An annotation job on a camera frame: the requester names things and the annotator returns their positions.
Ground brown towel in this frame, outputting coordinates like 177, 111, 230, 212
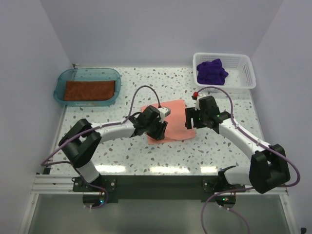
63, 80, 116, 101

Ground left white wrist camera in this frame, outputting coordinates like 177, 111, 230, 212
158, 107, 171, 122

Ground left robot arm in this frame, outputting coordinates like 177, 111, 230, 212
58, 105, 171, 192

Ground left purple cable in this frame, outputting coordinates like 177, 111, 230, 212
40, 85, 163, 209

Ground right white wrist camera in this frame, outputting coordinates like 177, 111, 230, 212
192, 92, 206, 111

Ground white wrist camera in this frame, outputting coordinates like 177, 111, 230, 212
158, 107, 171, 122
192, 92, 206, 111

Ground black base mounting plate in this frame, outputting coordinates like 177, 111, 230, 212
73, 175, 246, 203

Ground purple cable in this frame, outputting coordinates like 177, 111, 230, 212
40, 85, 163, 209
195, 86, 301, 234

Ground purple towel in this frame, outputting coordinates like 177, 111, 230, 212
196, 58, 229, 86

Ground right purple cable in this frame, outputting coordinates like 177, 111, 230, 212
195, 86, 301, 234

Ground white plastic basket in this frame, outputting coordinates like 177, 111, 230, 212
193, 52, 256, 94

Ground aluminium frame rail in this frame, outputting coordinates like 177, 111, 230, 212
32, 175, 284, 194

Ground pink towel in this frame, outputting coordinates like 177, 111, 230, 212
147, 99, 196, 145

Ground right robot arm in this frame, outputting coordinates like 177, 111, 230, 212
185, 92, 291, 194

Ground blue transparent plastic tray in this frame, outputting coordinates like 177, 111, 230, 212
53, 68, 121, 107

